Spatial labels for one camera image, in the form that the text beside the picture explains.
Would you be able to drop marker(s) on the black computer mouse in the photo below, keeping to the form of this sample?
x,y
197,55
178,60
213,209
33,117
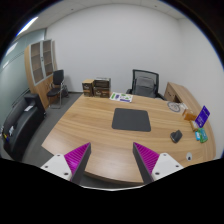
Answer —
x,y
176,136

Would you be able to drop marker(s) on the purple standing card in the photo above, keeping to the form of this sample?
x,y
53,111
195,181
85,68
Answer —
x,y
202,117

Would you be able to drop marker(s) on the white sheet with coloured shapes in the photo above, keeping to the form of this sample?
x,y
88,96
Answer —
x,y
121,97

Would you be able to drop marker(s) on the yellow-brown small packet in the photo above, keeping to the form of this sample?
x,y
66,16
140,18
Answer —
x,y
194,125

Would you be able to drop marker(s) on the black leather sofa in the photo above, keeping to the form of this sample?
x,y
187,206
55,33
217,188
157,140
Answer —
x,y
21,124

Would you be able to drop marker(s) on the black visitor chair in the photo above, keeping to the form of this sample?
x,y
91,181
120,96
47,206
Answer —
x,y
57,87

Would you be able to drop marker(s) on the brown cardboard box left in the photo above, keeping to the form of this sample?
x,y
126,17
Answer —
x,y
88,85

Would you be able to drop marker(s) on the brown cardboard box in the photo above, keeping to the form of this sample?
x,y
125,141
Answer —
x,y
102,92
88,85

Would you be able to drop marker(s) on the blue small packet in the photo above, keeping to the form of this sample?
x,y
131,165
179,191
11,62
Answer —
x,y
197,135

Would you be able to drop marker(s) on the small orange cardboard box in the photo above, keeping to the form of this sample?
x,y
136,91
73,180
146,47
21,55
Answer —
x,y
189,115

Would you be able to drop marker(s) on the dark cardboard box top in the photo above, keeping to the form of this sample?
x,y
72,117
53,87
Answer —
x,y
102,82

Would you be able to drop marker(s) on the brown cardboard box bottom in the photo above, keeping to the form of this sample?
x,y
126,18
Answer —
x,y
102,92

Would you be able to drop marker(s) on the dark grey mouse pad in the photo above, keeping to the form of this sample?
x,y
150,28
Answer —
x,y
131,120

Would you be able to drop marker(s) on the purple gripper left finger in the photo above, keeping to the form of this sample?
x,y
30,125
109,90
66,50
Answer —
x,y
70,166

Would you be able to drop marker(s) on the green packet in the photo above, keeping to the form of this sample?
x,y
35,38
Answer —
x,y
203,135

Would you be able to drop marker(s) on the small white round object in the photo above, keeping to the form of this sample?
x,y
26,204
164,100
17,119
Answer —
x,y
189,156

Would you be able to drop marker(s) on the wooden side cabinet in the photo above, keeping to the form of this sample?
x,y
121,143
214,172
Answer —
x,y
181,97

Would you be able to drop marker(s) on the round grey coaster paper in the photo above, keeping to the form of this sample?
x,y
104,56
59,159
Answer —
x,y
173,106

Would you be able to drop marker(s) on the black mesh office chair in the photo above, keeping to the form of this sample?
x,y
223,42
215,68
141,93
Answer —
x,y
145,83

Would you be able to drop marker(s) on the wooden glass-door cabinet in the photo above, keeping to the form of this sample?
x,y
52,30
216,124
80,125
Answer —
x,y
39,66

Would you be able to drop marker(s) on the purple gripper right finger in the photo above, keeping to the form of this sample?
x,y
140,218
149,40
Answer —
x,y
154,166

